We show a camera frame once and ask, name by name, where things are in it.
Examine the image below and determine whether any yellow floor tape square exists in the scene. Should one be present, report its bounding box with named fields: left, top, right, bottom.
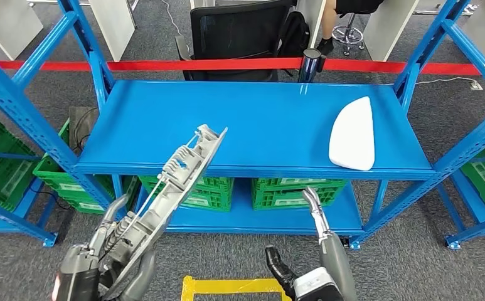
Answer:
left=181, top=275, right=293, bottom=301

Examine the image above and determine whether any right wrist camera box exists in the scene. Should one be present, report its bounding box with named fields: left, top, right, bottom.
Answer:
left=291, top=267, right=346, bottom=301

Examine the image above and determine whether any dark chrome barrier post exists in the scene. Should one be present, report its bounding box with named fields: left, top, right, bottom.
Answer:
left=298, top=48, right=326, bottom=84

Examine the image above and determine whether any white curved plastic part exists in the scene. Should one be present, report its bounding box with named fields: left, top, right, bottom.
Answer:
left=328, top=96, right=376, bottom=172

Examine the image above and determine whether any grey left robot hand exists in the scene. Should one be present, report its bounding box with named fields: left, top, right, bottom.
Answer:
left=53, top=193, right=159, bottom=301

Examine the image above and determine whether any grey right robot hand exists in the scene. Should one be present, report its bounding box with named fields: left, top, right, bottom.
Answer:
left=265, top=187, right=358, bottom=301

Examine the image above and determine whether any black mesh office chair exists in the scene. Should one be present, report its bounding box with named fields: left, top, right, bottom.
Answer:
left=174, top=0, right=295, bottom=83

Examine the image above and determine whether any white floor cable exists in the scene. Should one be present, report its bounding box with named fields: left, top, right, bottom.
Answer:
left=414, top=77, right=476, bottom=86
left=161, top=0, right=185, bottom=36

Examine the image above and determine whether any silver wheel hubcap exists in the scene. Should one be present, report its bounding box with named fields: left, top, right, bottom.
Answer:
left=100, top=124, right=229, bottom=300

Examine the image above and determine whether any person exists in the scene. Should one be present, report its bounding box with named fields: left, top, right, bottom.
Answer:
left=317, top=0, right=386, bottom=57

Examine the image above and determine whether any black backpack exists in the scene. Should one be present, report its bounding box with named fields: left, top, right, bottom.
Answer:
left=277, top=11, right=311, bottom=59

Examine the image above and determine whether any red barrier belt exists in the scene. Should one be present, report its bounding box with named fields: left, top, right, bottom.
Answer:
left=0, top=57, right=485, bottom=77

